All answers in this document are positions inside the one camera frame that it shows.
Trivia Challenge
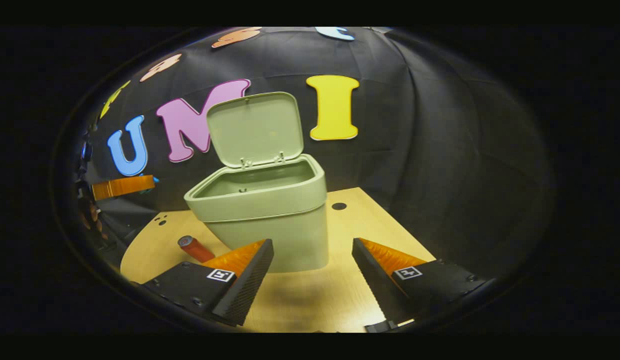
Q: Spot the orange pop can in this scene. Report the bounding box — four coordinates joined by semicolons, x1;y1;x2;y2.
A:
177;235;217;264

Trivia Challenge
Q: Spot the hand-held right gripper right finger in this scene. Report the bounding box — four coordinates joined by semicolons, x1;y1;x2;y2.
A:
351;237;488;326

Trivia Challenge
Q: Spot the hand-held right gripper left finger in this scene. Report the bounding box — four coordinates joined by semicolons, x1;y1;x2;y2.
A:
140;238;275;328

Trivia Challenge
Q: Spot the blue paper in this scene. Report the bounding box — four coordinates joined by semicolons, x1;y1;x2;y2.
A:
139;173;160;195

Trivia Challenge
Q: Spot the black backdrop cloth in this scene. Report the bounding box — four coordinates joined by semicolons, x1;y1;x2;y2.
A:
72;26;556;281

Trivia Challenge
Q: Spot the wooden desktop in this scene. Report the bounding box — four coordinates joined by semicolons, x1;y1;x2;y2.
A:
120;187;437;333

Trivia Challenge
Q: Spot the green desktop garbage bin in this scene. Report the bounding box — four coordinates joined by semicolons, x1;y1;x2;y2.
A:
184;91;330;274

